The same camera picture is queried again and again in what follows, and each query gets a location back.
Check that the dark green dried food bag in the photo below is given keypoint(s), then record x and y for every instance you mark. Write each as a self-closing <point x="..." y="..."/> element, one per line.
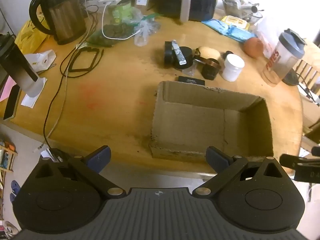
<point x="115" y="31"/>

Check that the blue wipes packet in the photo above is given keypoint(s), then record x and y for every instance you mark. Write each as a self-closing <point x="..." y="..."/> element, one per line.
<point x="232" y="31"/>

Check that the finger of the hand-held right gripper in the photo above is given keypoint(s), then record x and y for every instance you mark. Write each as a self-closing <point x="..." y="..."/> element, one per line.
<point x="290" y="160"/>

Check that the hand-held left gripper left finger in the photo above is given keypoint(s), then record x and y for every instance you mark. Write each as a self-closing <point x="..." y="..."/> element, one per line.
<point x="100" y="158"/>

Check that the white lidded jar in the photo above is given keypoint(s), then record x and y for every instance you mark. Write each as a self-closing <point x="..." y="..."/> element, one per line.
<point x="233" y="67"/>

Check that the black round lid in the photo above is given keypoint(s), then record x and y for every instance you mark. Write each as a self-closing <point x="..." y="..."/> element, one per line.
<point x="168" y="53"/>

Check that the glass bowl of clutter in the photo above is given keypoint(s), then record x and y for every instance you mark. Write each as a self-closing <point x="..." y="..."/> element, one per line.
<point x="240" y="5"/>

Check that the black tablet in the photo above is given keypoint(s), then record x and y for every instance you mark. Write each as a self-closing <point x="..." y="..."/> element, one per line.
<point x="11" y="102"/>

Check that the white plastic bag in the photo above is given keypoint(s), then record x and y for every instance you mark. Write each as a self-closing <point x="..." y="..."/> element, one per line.
<point x="42" y="58"/>

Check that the black and silver tumbler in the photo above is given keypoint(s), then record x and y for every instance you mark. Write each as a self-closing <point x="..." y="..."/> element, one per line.
<point x="20" y="67"/>

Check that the wooden floor shelf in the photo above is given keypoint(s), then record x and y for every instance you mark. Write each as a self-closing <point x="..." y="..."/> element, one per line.
<point x="7" y="156"/>

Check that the black cylindrical cup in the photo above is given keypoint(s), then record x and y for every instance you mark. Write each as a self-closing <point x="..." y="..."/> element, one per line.
<point x="211" y="70"/>

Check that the steel electric kettle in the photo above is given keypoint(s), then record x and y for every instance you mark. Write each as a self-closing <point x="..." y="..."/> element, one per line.
<point x="66" y="17"/>

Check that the clear shaker bottle grey lid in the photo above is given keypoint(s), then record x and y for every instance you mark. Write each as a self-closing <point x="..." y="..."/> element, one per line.
<point x="282" y="60"/>

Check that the orange fruit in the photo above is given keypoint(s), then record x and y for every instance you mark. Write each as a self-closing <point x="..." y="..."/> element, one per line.
<point x="253" y="47"/>

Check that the wooden chair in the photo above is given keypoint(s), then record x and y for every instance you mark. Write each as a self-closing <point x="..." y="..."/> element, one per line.
<point x="308" y="72"/>

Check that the black round jar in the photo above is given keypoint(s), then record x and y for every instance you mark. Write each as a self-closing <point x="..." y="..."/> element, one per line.
<point x="186" y="55"/>

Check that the pink paper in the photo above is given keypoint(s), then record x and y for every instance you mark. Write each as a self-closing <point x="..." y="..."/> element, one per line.
<point x="6" y="87"/>

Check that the blue slippers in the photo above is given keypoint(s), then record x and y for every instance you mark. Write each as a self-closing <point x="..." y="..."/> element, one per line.
<point x="15" y="191"/>

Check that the green printed plastic bag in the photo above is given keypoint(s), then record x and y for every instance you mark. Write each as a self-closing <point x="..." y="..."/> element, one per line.
<point x="123" y="11"/>

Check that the yellow plastic bag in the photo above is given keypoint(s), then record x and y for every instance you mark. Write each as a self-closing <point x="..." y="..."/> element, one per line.
<point x="27" y="36"/>

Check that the black case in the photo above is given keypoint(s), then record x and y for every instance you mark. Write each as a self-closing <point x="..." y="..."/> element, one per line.
<point x="192" y="81"/>

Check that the beige oval case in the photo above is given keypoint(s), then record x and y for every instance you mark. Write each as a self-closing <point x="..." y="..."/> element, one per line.
<point x="210" y="52"/>

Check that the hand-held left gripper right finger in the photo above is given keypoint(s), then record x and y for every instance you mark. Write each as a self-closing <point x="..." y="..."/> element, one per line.
<point x="216" y="158"/>

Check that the black blender base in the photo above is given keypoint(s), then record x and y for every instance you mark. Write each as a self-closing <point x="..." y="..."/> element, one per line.
<point x="292" y="80"/>

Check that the white paper sheet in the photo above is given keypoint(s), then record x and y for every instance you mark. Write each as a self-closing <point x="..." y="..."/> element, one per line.
<point x="31" y="101"/>

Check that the yellow wipes packet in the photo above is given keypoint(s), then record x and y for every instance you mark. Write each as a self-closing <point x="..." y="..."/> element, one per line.
<point x="235" y="21"/>

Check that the cardboard box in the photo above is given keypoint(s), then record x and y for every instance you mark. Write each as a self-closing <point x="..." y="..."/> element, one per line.
<point x="200" y="120"/>

